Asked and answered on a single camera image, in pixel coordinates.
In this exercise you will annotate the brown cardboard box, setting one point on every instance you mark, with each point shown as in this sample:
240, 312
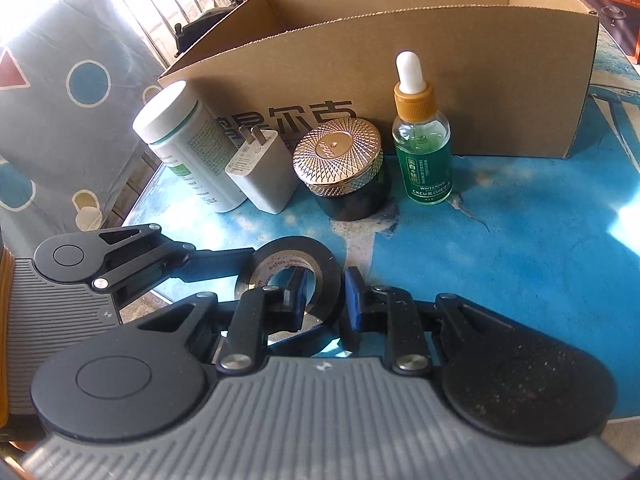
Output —
500, 85

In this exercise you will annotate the white charger plug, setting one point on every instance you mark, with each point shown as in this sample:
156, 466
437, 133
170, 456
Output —
265, 180

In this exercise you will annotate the dark jar rose-gold lid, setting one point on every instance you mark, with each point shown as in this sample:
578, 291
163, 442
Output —
335, 150

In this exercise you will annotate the black electrical tape roll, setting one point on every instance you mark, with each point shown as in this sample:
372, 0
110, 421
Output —
325, 270

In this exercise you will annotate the white bottle green label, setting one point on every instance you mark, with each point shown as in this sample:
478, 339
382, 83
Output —
200, 160

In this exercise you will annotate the green dropper bottle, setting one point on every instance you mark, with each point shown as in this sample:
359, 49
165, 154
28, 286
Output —
422, 160

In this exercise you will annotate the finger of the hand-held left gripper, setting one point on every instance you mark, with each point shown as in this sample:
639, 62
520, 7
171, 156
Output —
225, 261

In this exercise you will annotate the black wheelchair footrest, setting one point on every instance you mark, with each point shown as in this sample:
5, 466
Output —
192, 35

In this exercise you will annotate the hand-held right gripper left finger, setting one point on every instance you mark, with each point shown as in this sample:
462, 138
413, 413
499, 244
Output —
295, 295

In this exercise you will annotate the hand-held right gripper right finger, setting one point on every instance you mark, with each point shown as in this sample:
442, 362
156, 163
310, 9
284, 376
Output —
354, 300

